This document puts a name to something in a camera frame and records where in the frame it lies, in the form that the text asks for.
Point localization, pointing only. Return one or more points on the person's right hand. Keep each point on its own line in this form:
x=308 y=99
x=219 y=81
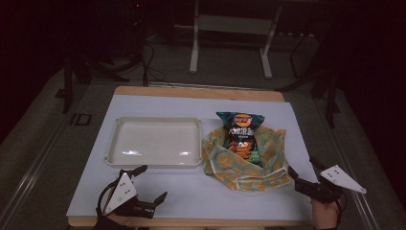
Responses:
x=325 y=214

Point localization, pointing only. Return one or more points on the dark potato chip bag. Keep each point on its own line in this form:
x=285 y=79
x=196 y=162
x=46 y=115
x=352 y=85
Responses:
x=241 y=134

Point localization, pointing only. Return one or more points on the white table mat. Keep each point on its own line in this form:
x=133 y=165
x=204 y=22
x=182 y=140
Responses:
x=178 y=191

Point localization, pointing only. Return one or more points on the person's left hand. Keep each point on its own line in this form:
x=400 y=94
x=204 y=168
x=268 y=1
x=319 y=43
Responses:
x=116 y=221

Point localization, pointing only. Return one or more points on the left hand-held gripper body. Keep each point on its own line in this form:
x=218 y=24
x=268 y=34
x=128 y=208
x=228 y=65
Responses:
x=124 y=195

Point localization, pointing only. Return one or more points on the white metal stand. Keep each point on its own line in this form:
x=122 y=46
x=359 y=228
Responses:
x=231 y=24

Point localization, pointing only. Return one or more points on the orange patterned cloth bag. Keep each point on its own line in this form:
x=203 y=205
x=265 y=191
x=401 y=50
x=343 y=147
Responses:
x=223 y=161

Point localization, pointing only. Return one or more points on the black metal stand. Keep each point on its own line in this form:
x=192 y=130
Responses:
x=330 y=96
x=67 y=83

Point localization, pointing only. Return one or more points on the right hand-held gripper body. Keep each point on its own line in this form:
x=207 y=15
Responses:
x=338 y=179

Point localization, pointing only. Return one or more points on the white plastic tray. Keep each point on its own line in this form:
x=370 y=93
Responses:
x=156 y=143

